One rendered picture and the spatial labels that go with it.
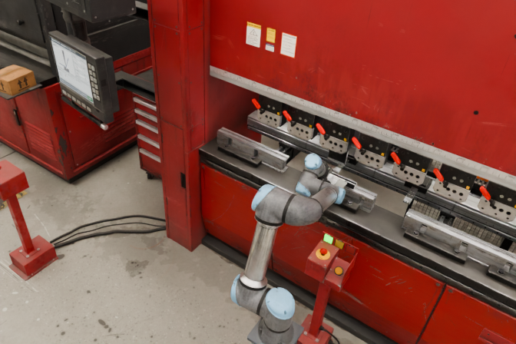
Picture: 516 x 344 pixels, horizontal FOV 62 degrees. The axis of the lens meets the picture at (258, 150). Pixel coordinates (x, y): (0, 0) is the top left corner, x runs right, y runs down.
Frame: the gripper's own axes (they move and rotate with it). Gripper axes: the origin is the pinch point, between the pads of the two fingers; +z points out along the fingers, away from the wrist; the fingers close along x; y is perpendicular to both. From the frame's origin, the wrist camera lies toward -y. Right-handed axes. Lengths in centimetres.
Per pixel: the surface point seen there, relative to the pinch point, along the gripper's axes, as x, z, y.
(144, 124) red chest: 162, 43, -9
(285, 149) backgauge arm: 43, 33, 16
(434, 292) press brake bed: -69, 23, -23
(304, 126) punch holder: 19.8, -13.6, 21.8
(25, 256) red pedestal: 162, 8, -126
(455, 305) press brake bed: -80, 24, -24
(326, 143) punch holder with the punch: 5.6, -9.8, 18.4
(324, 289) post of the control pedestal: -21, 18, -49
